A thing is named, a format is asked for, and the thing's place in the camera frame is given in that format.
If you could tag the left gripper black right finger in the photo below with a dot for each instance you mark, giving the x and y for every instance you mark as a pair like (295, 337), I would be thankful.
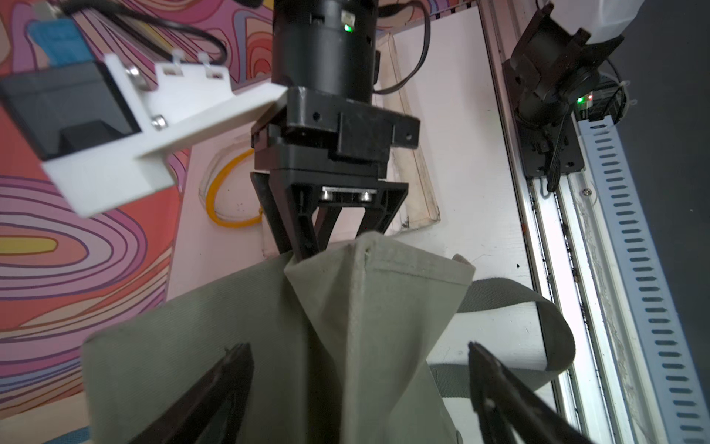
(507, 409)

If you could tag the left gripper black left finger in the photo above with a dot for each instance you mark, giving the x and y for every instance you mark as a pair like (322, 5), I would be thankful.
(228, 382)

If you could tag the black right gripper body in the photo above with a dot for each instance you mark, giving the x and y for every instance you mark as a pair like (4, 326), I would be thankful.
(321, 140)

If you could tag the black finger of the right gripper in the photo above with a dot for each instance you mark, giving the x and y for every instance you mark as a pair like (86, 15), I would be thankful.
(381, 201)
(288, 207)

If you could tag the cream bag with yellow handles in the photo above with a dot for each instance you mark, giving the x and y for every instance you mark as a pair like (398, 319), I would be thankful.
(225, 190)

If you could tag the green canvas bag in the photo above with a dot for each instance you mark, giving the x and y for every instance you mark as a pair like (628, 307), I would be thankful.
(361, 343)

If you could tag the cream canvas bag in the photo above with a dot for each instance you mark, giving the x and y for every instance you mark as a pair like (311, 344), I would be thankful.
(420, 209)

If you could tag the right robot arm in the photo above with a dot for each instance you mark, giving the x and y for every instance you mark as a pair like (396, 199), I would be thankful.
(329, 47)

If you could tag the aluminium frame rail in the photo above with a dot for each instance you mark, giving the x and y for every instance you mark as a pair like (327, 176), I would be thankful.
(592, 253)

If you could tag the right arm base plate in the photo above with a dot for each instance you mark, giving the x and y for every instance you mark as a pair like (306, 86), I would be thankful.
(553, 69)

